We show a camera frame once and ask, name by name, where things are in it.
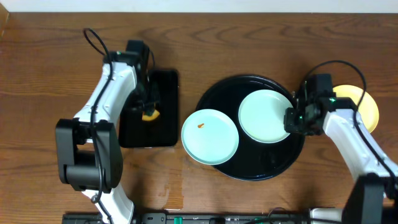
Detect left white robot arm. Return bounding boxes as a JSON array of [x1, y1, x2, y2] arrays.
[[55, 50, 157, 223]]

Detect black rectangular tray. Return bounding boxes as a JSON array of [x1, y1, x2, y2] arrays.
[[119, 70, 179, 148]]

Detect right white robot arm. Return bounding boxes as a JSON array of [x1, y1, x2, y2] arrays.
[[284, 97, 397, 223]]

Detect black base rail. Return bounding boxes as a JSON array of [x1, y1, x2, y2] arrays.
[[61, 211, 343, 224]]

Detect light blue plate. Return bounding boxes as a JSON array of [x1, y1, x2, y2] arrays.
[[181, 109, 239, 166], [238, 90, 293, 144]]

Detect yellow plate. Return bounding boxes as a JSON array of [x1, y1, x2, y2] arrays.
[[333, 85, 379, 133]]

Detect round black tray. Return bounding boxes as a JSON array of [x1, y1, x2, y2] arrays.
[[196, 74, 305, 181]]

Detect yellow green sponge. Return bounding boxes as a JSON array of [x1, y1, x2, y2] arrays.
[[142, 110, 160, 122]]

